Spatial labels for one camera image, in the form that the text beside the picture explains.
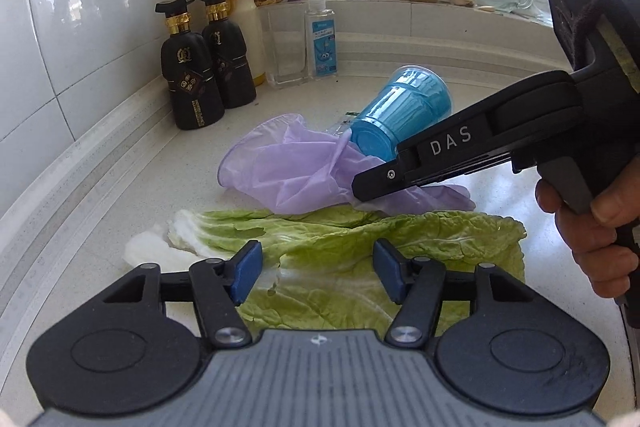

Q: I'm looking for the blue plastic cup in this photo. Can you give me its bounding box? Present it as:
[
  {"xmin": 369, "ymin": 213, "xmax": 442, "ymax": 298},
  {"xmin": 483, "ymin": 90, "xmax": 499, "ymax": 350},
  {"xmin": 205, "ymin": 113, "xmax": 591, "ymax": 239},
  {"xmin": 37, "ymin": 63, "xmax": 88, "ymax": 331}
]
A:
[{"xmin": 350, "ymin": 65, "xmax": 452, "ymax": 161}]

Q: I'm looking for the purple rubber glove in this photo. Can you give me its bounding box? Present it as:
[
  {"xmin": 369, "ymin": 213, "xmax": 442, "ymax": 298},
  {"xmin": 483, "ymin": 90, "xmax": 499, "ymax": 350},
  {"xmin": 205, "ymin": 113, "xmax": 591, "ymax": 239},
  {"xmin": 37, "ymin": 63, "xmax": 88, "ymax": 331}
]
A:
[{"xmin": 217, "ymin": 114, "xmax": 475, "ymax": 216}]

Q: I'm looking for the right human hand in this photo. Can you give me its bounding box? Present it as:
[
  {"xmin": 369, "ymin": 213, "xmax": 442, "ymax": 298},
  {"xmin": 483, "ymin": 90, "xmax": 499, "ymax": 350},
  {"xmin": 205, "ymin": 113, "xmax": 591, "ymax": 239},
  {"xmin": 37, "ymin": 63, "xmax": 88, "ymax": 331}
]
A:
[{"xmin": 536, "ymin": 160, "xmax": 639, "ymax": 298}]

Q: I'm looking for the green cabbage leaf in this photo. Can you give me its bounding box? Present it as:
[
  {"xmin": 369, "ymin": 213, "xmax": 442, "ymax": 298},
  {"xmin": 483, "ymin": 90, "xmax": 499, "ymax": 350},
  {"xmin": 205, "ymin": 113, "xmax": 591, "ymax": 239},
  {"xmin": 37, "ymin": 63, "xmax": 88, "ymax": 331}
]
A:
[{"xmin": 124, "ymin": 205, "xmax": 526, "ymax": 334}]

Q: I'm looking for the green white sachet wrapper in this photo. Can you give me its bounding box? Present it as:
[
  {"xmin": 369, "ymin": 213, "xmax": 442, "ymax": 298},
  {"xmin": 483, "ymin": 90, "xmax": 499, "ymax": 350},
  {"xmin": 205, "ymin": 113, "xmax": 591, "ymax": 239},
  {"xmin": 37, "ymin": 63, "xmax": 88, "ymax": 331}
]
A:
[{"xmin": 326, "ymin": 112, "xmax": 358, "ymax": 136}]

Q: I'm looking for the clear spray bottle blue label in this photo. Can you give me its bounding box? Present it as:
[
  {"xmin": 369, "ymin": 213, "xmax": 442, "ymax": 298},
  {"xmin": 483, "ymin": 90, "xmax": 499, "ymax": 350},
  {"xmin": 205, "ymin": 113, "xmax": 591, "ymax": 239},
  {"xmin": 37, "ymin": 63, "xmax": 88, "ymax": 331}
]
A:
[{"xmin": 305, "ymin": 0, "xmax": 337, "ymax": 78}]

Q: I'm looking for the black bottle gold collar front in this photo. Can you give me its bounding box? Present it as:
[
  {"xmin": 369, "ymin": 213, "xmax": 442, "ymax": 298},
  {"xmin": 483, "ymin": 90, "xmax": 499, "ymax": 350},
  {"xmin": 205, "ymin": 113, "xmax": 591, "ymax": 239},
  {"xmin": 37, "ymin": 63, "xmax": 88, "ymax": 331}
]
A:
[{"xmin": 155, "ymin": 0, "xmax": 224, "ymax": 130}]

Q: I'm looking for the black bottle gold collar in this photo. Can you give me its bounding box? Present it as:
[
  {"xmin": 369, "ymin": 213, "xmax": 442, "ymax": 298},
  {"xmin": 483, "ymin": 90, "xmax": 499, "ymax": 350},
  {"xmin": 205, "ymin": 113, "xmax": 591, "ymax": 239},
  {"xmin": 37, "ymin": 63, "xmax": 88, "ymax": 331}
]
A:
[
  {"xmin": 155, "ymin": 0, "xmax": 224, "ymax": 130},
  {"xmin": 200, "ymin": 0, "xmax": 257, "ymax": 108}
]

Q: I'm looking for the clear rectangular glass container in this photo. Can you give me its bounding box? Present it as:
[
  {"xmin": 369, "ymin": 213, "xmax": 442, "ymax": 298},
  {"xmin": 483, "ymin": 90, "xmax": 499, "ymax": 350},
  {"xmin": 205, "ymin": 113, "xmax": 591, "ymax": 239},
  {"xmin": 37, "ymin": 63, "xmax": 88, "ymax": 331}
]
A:
[{"xmin": 260, "ymin": 2, "xmax": 307, "ymax": 89}]

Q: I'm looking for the black bottle gold collar rear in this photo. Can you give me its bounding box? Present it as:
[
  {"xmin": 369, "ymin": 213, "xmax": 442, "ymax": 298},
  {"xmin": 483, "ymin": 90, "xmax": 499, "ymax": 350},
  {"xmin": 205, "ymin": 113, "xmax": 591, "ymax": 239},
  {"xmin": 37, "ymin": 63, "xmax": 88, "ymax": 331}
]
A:
[{"xmin": 200, "ymin": 0, "xmax": 257, "ymax": 108}]

